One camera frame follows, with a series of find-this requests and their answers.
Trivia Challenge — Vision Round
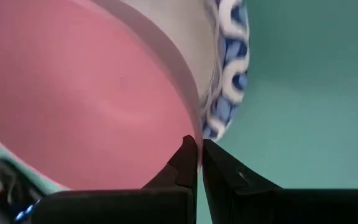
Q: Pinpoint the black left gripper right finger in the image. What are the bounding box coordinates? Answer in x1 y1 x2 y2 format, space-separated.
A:
201 138 358 224

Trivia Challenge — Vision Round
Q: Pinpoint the pink bowl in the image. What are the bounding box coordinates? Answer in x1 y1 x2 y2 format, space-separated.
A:
0 0 203 191

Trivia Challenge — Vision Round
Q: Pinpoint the blue patterned paper bowl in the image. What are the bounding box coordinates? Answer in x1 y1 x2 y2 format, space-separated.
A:
119 0 250 141

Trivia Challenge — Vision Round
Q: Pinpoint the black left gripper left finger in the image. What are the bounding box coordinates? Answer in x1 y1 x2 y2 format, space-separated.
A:
31 134 198 224

